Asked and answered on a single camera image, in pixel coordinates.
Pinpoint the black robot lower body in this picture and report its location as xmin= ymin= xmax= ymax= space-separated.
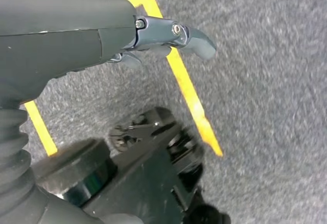
xmin=32 ymin=107 xmax=232 ymax=224

